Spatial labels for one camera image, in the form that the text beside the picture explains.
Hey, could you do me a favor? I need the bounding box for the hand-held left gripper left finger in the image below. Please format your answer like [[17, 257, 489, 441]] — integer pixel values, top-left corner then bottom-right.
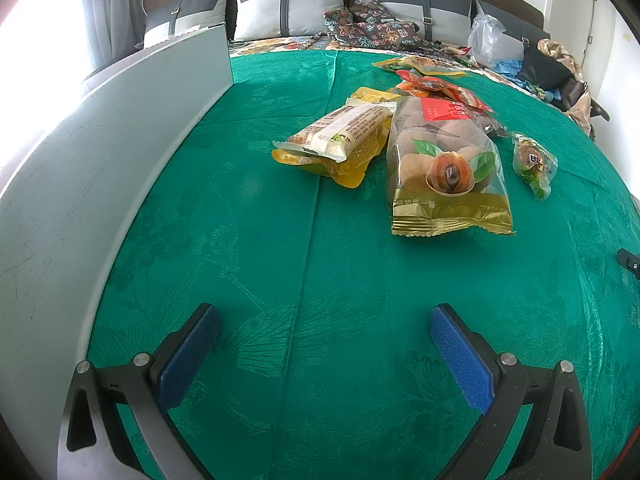
[[56, 303, 222, 480]]

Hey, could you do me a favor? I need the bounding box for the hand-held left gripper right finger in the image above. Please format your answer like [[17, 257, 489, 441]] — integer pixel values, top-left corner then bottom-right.
[[429, 303, 594, 480]]

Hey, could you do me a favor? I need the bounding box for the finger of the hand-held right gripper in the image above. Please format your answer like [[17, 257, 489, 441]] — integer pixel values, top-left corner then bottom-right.
[[617, 248, 640, 278]]

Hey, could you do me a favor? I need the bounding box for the small green snack packet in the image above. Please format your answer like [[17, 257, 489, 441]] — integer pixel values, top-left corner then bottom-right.
[[511, 132, 559, 204]]

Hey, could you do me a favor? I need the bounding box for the clear brown fruit snack bag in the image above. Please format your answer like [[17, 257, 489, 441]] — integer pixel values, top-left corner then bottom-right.
[[386, 97, 516, 237]]

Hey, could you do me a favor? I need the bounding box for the yellow snack pouch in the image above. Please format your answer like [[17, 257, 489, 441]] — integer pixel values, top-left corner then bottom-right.
[[271, 86, 403, 189]]

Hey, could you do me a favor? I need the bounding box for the red snack packet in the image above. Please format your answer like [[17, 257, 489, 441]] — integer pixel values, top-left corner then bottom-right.
[[424, 87, 496, 114]]

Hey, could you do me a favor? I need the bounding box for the cream cracker packet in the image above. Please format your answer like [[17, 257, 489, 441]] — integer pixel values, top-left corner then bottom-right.
[[287, 104, 392, 163]]

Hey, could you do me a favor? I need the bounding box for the yellow green snack packet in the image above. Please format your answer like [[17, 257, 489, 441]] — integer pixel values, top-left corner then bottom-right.
[[372, 56, 469, 79]]

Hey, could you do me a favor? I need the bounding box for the dark brown snack packet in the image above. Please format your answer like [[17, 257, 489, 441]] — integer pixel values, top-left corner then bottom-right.
[[474, 110, 512, 139]]

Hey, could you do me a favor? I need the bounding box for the black bag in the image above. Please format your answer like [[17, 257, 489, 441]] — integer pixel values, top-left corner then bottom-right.
[[517, 40, 576, 94]]

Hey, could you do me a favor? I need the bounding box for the white board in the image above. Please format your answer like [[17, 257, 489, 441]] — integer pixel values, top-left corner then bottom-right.
[[0, 24, 235, 480]]

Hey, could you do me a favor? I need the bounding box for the blue cloth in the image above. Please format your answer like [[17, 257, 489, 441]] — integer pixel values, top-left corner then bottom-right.
[[492, 57, 524, 82]]

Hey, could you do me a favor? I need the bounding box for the clear plastic bag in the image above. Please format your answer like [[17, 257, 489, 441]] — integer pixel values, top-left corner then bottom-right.
[[467, 14, 507, 67]]

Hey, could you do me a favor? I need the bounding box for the grey white pillow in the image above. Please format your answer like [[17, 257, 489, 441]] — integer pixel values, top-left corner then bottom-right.
[[233, 0, 349, 43], [143, 0, 231, 51], [361, 0, 475, 41], [472, 0, 552, 47]]

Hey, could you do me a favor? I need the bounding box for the floral bedsheet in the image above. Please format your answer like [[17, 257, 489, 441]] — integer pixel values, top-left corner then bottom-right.
[[228, 33, 551, 92]]

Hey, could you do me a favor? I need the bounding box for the dark patterned cloth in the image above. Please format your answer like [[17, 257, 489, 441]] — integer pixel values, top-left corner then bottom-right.
[[322, 0, 422, 52]]

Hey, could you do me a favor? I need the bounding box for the grey curtain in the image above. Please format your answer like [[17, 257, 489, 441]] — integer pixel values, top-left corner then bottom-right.
[[74, 0, 147, 70]]

